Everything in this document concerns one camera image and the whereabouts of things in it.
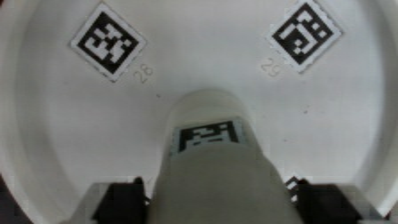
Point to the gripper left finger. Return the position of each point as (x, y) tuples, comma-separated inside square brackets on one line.
[(114, 204)]

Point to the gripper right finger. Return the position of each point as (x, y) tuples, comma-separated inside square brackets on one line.
[(326, 207)]

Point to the white cylindrical table leg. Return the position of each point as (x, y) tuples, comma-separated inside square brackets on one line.
[(219, 186)]

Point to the white round table top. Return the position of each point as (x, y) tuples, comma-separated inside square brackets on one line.
[(127, 67)]

